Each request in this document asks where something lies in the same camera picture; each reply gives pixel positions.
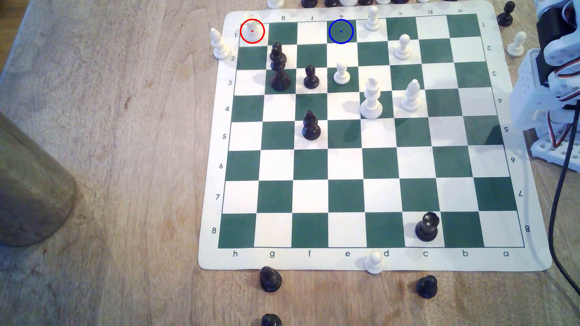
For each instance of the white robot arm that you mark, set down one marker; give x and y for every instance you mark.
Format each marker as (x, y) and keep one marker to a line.
(530, 90)

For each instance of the wooden cylinder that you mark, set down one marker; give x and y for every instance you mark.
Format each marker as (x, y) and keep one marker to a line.
(31, 194)

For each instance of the white rook chess piece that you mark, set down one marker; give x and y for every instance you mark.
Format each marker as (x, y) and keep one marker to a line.
(252, 31)

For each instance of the black pawn chess piece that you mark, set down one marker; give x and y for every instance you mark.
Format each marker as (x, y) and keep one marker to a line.
(311, 78)
(427, 287)
(270, 280)
(505, 16)
(271, 320)

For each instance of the white pawn chess piece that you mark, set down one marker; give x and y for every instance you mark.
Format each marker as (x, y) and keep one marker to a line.
(402, 49)
(374, 263)
(516, 45)
(341, 74)
(373, 20)

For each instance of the green white chess mat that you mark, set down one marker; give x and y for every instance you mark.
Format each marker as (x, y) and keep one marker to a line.
(344, 199)

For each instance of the white king chess piece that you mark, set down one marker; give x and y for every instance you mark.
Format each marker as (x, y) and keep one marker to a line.
(371, 102)

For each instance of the white bishop chess piece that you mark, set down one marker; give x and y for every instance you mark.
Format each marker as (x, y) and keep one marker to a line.
(411, 97)
(220, 45)

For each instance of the black bishop chess piece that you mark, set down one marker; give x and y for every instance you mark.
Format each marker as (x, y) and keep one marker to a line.
(311, 126)

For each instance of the black rook chess piece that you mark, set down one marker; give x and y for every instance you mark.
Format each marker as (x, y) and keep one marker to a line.
(427, 227)

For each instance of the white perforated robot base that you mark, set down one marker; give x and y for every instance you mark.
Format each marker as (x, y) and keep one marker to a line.
(559, 151)

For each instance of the tall black queen chess piece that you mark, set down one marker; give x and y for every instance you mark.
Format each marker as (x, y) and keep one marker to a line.
(281, 81)

